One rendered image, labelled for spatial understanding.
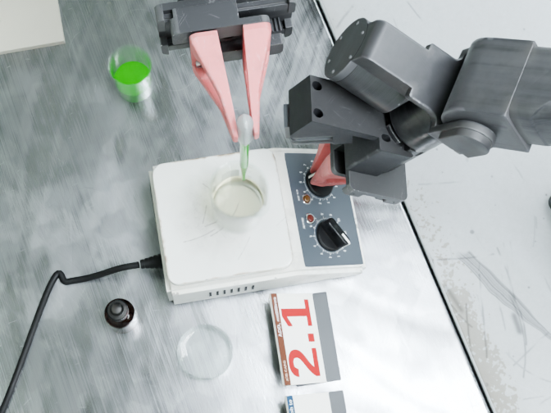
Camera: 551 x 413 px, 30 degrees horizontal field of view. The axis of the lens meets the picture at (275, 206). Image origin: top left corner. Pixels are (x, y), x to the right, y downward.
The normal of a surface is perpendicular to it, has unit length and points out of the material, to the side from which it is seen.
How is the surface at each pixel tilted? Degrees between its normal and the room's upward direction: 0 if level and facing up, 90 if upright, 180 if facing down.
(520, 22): 0
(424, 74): 25
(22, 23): 0
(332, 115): 29
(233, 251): 0
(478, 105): 36
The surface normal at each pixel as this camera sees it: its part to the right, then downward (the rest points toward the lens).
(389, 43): 0.44, -0.06
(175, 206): 0.05, -0.25
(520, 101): -0.50, -0.44
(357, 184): 0.53, -0.30
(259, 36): 0.10, 0.13
